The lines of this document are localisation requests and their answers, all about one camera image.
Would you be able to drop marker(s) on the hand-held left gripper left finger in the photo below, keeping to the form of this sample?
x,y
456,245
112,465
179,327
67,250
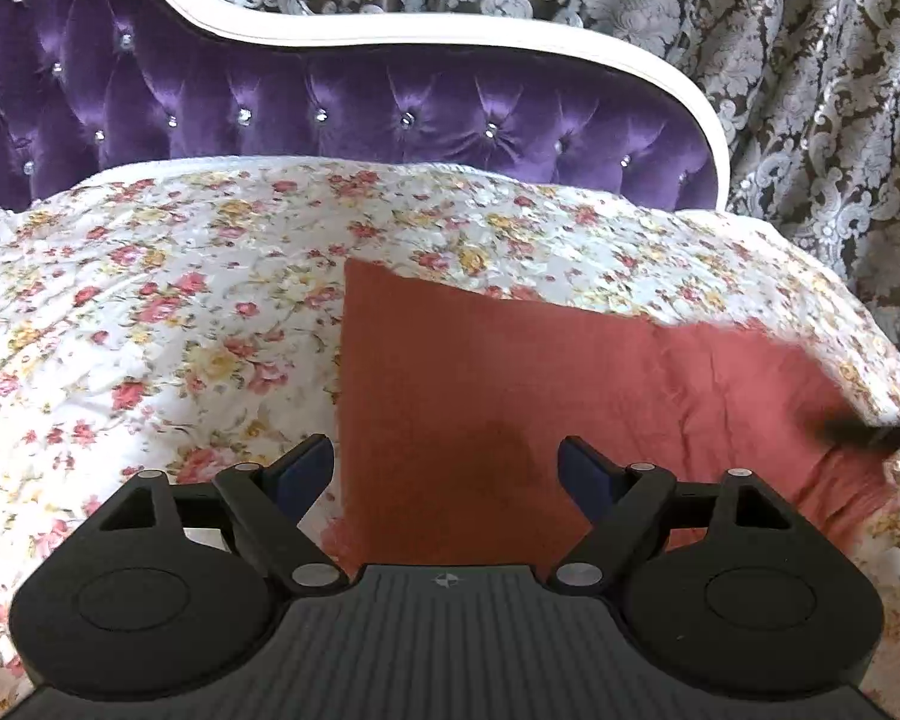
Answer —
x,y
307,469

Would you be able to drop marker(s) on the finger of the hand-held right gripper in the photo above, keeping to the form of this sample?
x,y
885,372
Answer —
x,y
874,435

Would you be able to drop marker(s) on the grey damask curtain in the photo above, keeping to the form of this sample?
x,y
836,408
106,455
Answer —
x,y
795,90

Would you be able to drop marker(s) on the purple tufted headboard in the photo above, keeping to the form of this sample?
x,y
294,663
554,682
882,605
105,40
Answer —
x,y
345,112

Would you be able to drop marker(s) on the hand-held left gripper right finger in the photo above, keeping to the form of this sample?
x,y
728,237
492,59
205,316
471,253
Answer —
x,y
581,474

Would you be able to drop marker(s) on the floral bed sheet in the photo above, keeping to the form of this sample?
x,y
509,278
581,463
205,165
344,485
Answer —
x,y
157,277

